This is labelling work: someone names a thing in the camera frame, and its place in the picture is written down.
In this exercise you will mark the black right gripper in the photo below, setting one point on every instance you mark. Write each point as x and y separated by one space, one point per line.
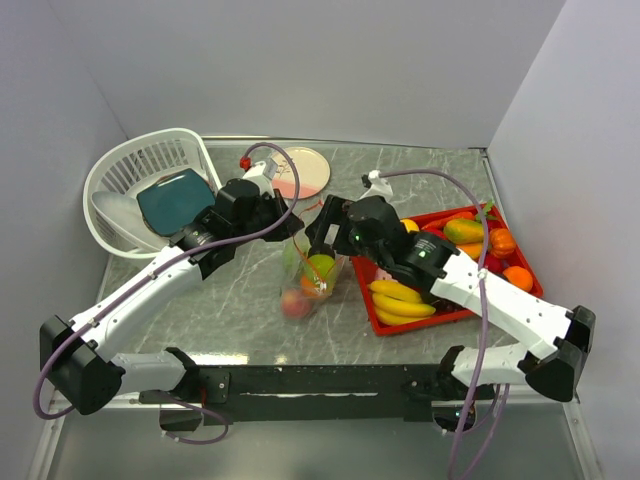
332 212

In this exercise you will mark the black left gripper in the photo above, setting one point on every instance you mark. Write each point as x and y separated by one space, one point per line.
275 202

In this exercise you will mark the green cabbage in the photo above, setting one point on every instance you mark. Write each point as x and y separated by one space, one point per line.
292 256

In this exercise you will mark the green apple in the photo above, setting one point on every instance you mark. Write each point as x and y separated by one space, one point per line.
318 267

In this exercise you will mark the clear zip top bag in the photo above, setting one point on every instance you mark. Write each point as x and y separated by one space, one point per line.
327 285

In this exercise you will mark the orange fruit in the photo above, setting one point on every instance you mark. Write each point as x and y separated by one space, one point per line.
519 277
311 289

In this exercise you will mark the pink peach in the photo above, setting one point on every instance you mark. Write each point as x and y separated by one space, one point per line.
294 304

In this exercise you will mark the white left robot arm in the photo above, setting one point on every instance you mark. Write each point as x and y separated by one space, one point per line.
81 357

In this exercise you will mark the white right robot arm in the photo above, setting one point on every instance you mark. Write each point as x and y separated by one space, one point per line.
425 266

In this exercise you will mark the cream and pink round plate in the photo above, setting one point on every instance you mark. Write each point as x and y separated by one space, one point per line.
312 167

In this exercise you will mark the purple onion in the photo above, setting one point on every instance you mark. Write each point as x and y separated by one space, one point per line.
382 275

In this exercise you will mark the teal square plate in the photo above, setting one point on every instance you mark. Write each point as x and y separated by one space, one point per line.
174 201

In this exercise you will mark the yellow lemon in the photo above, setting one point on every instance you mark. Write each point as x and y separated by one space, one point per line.
410 225

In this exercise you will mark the white plastic laundry basket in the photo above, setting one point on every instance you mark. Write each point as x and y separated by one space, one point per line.
132 167

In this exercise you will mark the yellow banana bunch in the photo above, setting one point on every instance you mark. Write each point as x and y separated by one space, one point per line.
395 304

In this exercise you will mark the white bowl in basket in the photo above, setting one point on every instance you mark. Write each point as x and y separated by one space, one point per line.
123 215

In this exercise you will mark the dark purple grape bunch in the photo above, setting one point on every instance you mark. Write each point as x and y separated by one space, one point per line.
442 302

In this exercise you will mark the orange carrot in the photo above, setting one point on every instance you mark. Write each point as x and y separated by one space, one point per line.
441 223

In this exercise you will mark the red plastic tray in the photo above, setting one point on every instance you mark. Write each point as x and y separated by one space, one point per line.
366 272

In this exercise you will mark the orange mini pumpkin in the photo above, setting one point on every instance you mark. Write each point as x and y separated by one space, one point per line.
502 243

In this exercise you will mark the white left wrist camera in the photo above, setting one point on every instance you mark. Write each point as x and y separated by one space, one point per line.
268 169

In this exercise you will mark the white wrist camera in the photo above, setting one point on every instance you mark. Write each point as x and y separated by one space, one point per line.
268 169
376 185

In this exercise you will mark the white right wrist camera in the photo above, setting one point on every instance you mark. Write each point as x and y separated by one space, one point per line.
376 185

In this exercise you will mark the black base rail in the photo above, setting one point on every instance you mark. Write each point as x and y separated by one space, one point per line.
254 393

